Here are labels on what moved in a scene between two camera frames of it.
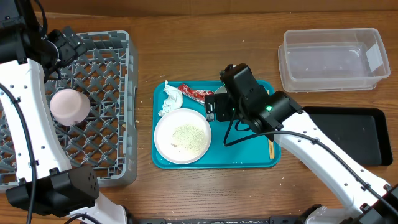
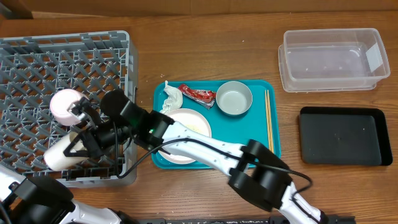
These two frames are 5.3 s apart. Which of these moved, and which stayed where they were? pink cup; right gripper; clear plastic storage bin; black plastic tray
Moved: right gripper
Stayed: pink cup; black plastic tray; clear plastic storage bin
